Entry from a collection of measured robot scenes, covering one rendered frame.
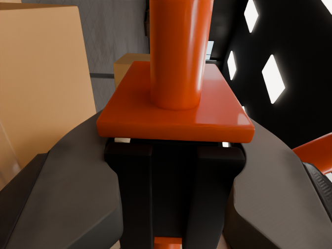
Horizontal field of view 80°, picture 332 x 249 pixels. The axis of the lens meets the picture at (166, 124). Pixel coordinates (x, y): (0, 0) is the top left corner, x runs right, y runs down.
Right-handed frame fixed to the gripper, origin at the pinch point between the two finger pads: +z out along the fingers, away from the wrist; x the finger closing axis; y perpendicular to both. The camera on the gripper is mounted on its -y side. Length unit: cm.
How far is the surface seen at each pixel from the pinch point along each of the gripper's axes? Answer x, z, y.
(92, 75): -82, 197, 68
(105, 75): -67, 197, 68
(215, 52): 243, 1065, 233
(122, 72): -42, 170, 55
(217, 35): 230, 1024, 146
